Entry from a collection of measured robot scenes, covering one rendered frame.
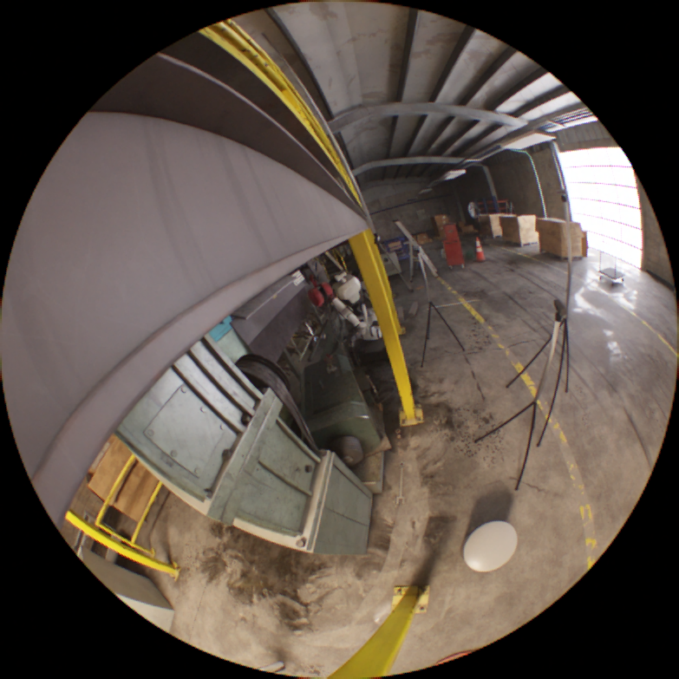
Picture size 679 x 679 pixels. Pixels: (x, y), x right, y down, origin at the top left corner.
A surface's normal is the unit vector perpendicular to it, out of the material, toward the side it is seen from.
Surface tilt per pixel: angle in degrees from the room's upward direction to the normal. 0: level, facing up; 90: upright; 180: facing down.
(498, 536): 1
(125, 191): 90
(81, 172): 90
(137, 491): 90
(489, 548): 0
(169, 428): 80
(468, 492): 0
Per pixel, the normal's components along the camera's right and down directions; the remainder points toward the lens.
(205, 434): 0.84, -0.37
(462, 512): -0.36, -0.82
